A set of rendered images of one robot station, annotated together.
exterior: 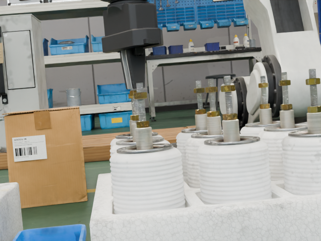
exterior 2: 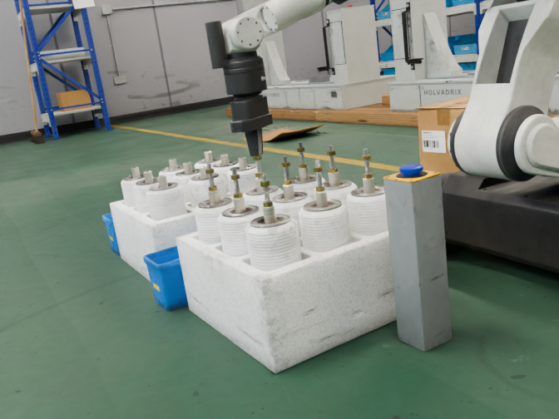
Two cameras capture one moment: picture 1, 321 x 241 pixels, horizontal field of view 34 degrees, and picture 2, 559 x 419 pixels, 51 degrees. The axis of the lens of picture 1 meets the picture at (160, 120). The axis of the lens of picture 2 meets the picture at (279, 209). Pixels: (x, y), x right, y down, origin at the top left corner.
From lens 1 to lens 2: 1.23 m
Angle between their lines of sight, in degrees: 65
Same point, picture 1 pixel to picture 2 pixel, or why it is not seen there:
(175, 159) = (210, 214)
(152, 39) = (236, 129)
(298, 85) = (467, 150)
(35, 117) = (437, 114)
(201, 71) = not seen: outside the picture
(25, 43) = not seen: outside the picture
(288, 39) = (482, 92)
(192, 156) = not seen: hidden behind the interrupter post
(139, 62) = (252, 139)
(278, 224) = (221, 272)
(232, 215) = (207, 258)
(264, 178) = (236, 241)
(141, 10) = (236, 107)
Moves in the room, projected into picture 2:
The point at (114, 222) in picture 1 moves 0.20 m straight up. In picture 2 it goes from (180, 241) to (163, 152)
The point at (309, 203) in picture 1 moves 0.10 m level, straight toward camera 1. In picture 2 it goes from (229, 266) to (175, 277)
